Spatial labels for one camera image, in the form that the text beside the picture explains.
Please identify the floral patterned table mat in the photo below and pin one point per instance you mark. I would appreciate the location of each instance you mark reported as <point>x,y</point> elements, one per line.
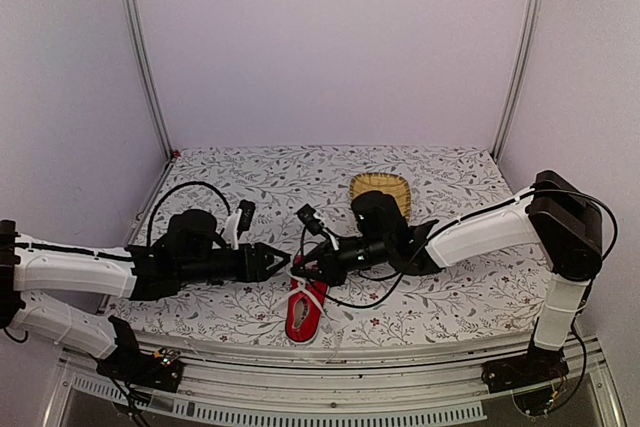
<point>351,218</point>

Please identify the white shoelace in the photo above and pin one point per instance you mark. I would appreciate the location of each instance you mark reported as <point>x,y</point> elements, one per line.
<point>328,356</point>

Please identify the red canvas sneaker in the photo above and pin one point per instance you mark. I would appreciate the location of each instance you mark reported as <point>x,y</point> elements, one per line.
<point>304,309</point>

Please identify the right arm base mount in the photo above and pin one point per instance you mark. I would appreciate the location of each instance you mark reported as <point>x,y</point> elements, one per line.
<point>535,380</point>

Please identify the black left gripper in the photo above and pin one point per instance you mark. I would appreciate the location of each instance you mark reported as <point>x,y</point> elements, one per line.
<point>258,272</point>

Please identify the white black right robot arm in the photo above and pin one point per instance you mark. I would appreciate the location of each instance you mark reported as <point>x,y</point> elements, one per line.
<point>563,221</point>

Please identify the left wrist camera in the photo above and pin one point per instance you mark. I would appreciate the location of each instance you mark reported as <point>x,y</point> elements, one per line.
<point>238,222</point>

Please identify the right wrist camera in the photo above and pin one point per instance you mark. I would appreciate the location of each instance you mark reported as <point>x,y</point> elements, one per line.
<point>315,225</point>

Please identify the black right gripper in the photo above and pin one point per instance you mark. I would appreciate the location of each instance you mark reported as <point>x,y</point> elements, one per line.
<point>328,271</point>

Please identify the aluminium front rail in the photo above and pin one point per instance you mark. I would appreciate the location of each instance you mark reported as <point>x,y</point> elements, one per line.
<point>424,385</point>

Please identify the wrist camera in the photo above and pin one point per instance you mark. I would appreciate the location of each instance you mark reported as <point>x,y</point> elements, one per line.
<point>238,222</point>
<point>315,225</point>

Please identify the right aluminium frame post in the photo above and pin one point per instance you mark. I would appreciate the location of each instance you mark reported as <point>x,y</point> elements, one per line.
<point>516,83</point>

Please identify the woven bamboo tray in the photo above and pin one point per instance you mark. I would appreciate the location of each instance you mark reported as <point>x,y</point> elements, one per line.
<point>387,183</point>

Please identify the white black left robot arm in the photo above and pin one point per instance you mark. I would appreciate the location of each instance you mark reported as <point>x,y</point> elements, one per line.
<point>30,268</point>

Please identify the left aluminium frame post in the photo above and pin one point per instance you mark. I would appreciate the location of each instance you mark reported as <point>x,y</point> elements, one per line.
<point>141,56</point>

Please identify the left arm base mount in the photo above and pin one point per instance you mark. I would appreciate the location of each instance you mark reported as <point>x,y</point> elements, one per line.
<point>136,368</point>

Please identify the aluminium frame post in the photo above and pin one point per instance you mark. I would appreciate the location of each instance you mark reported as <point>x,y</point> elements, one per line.
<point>516,83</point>
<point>141,56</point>

